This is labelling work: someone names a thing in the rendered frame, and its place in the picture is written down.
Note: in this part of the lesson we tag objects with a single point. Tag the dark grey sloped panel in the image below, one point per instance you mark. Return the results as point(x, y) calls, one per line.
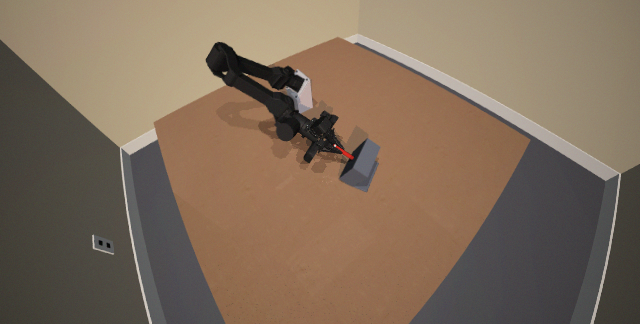
point(360, 171)

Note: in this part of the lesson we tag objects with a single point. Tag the red peg with white band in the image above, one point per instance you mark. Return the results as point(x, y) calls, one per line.
point(344, 152)

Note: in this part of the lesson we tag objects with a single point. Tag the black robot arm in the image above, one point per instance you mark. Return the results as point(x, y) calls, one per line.
point(288, 121)

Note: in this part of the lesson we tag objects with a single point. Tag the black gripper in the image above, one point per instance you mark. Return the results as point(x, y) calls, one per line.
point(321, 145)

